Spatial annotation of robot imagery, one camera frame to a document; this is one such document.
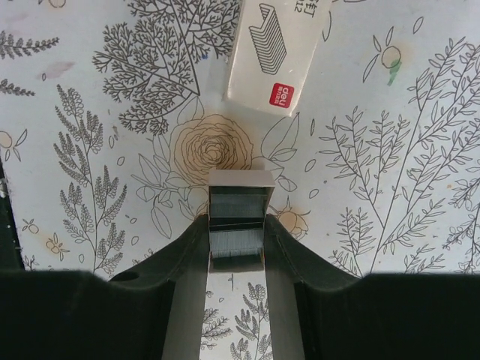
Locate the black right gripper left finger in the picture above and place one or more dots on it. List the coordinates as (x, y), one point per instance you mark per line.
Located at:
(153, 310)

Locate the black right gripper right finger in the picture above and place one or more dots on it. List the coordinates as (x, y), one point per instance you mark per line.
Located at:
(317, 311)

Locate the small staple box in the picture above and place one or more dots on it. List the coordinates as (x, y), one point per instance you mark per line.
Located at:
(274, 46)

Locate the floral patterned table mat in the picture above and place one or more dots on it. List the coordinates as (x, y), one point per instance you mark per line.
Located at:
(113, 114)

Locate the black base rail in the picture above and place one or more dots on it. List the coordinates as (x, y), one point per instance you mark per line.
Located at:
(10, 246)

